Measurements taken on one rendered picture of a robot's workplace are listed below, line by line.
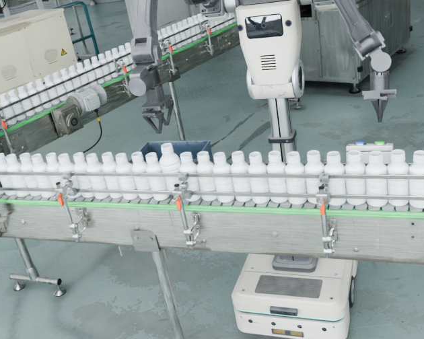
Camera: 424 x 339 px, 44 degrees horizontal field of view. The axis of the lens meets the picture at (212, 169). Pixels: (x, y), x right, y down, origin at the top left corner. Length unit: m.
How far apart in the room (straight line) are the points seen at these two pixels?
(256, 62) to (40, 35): 3.97
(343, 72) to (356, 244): 3.78
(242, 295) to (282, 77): 1.02
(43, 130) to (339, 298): 1.83
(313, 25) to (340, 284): 3.32
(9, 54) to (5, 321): 3.09
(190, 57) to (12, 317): 2.14
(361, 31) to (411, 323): 1.50
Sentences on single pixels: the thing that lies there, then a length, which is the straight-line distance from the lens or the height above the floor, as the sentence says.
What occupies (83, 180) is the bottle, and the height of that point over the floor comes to 1.07.
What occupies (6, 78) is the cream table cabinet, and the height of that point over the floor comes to 0.71.
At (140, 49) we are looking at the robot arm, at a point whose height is 1.52.
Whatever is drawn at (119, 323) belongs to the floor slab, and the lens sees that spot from 2.90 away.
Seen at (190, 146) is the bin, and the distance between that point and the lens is 2.35.
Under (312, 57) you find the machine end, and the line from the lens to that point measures 5.42.
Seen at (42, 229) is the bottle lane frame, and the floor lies 0.87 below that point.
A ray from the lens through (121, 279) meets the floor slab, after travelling 3.20.
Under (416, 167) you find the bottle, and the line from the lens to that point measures 1.54.
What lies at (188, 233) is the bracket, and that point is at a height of 0.93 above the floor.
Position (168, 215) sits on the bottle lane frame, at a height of 0.96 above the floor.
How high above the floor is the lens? 1.86
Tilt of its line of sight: 26 degrees down
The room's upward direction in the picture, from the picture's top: 11 degrees counter-clockwise
